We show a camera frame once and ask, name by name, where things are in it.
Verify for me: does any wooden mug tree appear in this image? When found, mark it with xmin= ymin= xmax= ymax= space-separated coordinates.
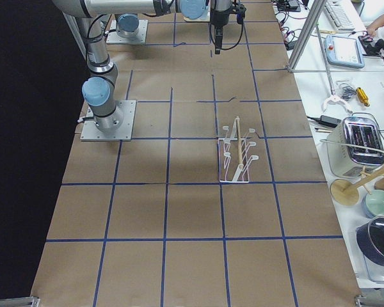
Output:
xmin=330 ymin=165 xmax=384 ymax=206

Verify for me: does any white plastic claw tool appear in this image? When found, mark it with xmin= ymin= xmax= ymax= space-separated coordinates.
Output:
xmin=322 ymin=95 xmax=353 ymax=114

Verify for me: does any dark blue pot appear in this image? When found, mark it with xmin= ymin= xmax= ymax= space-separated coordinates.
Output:
xmin=356 ymin=216 xmax=384 ymax=266

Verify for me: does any silver toaster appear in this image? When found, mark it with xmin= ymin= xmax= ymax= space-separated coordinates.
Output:
xmin=326 ymin=116 xmax=384 ymax=178

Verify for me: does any yellow screwdriver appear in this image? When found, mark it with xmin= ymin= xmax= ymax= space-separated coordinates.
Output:
xmin=356 ymin=87 xmax=370 ymax=107

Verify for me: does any white wire cup rack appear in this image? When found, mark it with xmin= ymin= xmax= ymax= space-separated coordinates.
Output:
xmin=218 ymin=116 xmax=259 ymax=184

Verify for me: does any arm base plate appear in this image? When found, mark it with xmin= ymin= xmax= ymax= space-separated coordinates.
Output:
xmin=80 ymin=100 xmax=137 ymax=141
xmin=106 ymin=20 xmax=148 ymax=45

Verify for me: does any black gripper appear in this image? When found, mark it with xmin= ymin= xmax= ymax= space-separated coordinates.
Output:
xmin=212 ymin=25 xmax=224 ymax=54

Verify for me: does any white keyboard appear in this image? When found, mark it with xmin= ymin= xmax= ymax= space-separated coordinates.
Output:
xmin=323 ymin=1 xmax=355 ymax=33

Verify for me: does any person at desk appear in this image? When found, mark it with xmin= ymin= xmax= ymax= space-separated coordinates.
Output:
xmin=366 ymin=11 xmax=384 ymax=68

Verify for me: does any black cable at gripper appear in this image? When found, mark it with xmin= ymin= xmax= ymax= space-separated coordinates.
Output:
xmin=220 ymin=3 xmax=246 ymax=51

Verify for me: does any light green bowl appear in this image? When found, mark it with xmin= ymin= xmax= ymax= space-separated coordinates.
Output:
xmin=362 ymin=190 xmax=384 ymax=218

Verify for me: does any black power adapter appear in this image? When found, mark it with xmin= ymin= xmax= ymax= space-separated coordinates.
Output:
xmin=307 ymin=115 xmax=341 ymax=128

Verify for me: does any aluminium frame post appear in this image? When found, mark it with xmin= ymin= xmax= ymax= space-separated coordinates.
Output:
xmin=287 ymin=0 xmax=326 ymax=72

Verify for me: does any blue teach pendant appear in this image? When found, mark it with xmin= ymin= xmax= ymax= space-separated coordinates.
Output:
xmin=324 ymin=35 xmax=365 ymax=68

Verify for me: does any clear plastic container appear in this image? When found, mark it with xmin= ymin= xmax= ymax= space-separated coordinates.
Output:
xmin=358 ymin=242 xmax=384 ymax=292

